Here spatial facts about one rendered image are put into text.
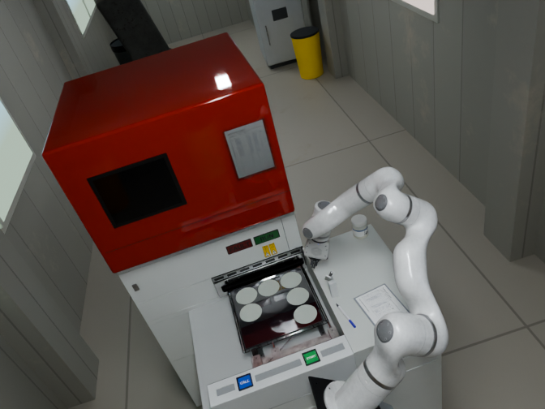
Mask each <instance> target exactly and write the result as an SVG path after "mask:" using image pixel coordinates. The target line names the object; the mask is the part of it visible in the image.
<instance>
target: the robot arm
mask: <svg viewBox="0 0 545 409"><path fill-rule="evenodd" d="M404 183H405V181H404V178H403V176H402V175H401V173H400V172H399V171H398V170H396V169H395V168H392V167H383V168H380V169H378V170H377V171H375V172H374V173H372V174H370V175H369V176H367V177H366V178H365V179H363V180H362V181H360V182H359V183H357V184H355V185H354V186H353V187H351V188H350V189H348V190H347V191H345V192H344V193H342V194H341V195H340V196H339V197H338V198H336V199H335V200H334V201H333V202H329V201H326V200H321V201H318V202H316V203H315V208H314V212H313V214H312V216H311V218H310V219H308V220H307V221H306V222H305V223H304V225H303V228H302V232H303V235H304V236H305V237H306V238H307V241H306V245H305V249H304V252H303V255H305V256H308V257H309V258H310V259H311V264H310V265H311V267H312V268H315V267H316V266H317V263H318V262H319V261H320V260H327V259H328V250H329V236H330V233H331V230H332V229H333V228H335V227H336V226H338V225H340V224H341V223H342V222H343V221H344V220H346V219H347V218H348V217H350V216H351V215H353V214H354V213H356V212H358V211H359V210H361V209H363V208H365V207H367V206H368V205H370V204H371V203H373V207H374V209H375V211H376V212H377V213H378V215H379V216H381V217H382V218H383V219H384V220H386V221H389V222H393V223H396V224H399V225H403V226H404V227H405V229H406V235H405V237H404V239H403V240H402V241H401V242H399V243H398V244H397V246H396V247H395V248H394V251H393V271H394V277H395V282H396V285H397V289H398V290H399V292H400V294H401V296H402V298H403V299H404V300H405V302H406V304H407V306H408V308H409V310H410V313H407V312H390V313H388V314H386V315H384V316H382V317H381V318H380V319H379V320H378V321H377V322H376V324H375V328H374V337H375V345H374V348H373V350H372V352H371V353H370V354H369V355H368V356H367V358H366V359H365V360H364V361H363V362H362V363H361V364H360V365H359V366H358V368H357V369H356V370H355V371H354V372H353V374H352V375H351V376H350V377H349V378H348V380H347V381H346V382H344V381H333V382H331V383H330V384H329V385H328V386H327V387H326V389H325V390H324V403H325V406H326V408H327V409H376V408H377V407H378V406H379V405H380V404H381V403H382V402H383V401H384V400H385V398H386V397H387V396H388V395H389V394H390V393H391V392H392V391H393V390H394V389H395V388H396V387H397V386H398V384H399V383H400V382H401V381H402V379H403V378H404V376H405V374H406V365H405V362H404V360H403V359H402V358H404V357H406V356H408V355H409V356H418V357H425V358H432V357H436V356H438V355H441V354H442V353H443V352H444V351H445V349H446V347H447V345H448V328H447V325H446V323H445V320H444V317H443V315H442V312H441V311H440V308H439V306H438V304H437V302H436V299H435V297H434V295H433V294H432V291H431V288H430V285H429V281H428V276H427V245H428V242H429V240H430V238H431V236H432V235H433V233H434V232H435V230H436V227H437V223H438V217H437V213H436V210H435V208H434V207H433V206H432V205H431V204H430V203H428V202H426V201H425V200H422V199H419V198H417V197H414V196H411V195H408V194H405V193H402V192H401V189H402V188H403V187H404ZM314 261H315V262H314ZM313 265H314V267H313Z"/></svg>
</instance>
